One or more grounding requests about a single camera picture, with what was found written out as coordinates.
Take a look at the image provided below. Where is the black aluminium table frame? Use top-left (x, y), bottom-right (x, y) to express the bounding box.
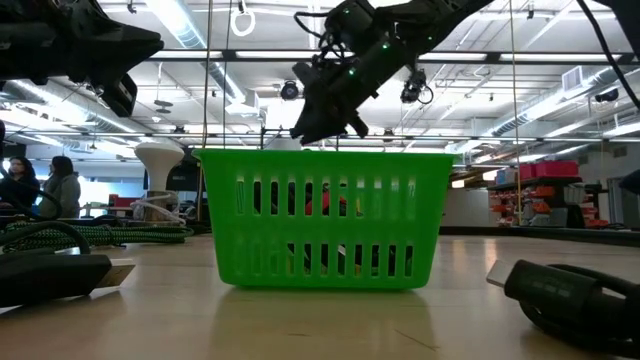
top-left (439, 225), bottom-right (640, 247)

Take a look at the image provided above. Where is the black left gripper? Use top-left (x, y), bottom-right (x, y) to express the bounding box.
top-left (54, 0), bottom-right (165, 119)

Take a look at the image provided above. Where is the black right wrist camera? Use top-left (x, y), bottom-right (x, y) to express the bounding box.
top-left (294, 0), bottom-right (382, 49)

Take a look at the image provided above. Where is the person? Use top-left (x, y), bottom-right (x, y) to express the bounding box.
top-left (38, 155), bottom-right (82, 220)
top-left (0, 155), bottom-right (41, 221)

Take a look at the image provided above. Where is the thin hanging cord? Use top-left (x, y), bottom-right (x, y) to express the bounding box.
top-left (201, 0), bottom-right (213, 151)
top-left (222, 0), bottom-right (232, 150)

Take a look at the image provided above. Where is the black overhead camera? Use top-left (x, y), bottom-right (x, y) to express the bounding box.
top-left (279, 79), bottom-right (301, 102)

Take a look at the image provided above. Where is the black monitor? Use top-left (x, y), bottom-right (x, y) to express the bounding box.
top-left (164, 159), bottom-right (202, 194)

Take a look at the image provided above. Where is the black USB cable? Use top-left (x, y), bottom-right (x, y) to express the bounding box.
top-left (485, 258), bottom-right (640, 357)
top-left (0, 219), bottom-right (137, 309)

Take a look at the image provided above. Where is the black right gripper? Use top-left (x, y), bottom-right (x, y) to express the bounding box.
top-left (290, 34), bottom-right (419, 145)

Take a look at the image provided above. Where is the green slotted plastic basket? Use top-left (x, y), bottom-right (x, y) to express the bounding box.
top-left (192, 148), bottom-right (457, 291)

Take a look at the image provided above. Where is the black overhead crossbar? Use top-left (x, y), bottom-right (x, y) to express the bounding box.
top-left (147, 48), bottom-right (640, 65)

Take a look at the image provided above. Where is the white hanging ring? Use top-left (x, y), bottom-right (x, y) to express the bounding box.
top-left (229, 5), bottom-right (257, 38)

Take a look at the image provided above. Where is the shelf with red bins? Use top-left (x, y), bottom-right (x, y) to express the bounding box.
top-left (487, 159), bottom-right (611, 230)

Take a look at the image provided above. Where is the black overhead device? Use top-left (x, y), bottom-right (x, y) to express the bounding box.
top-left (399, 68), bottom-right (434, 106)

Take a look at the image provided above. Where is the green braided USB cable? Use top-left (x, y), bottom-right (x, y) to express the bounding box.
top-left (0, 222), bottom-right (195, 254)

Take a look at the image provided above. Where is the yellow hanging cord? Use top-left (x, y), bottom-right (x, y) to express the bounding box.
top-left (508, 0), bottom-right (522, 226)

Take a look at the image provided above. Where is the white dome table lamp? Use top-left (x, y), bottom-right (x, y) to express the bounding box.
top-left (130, 141), bottom-right (187, 225)

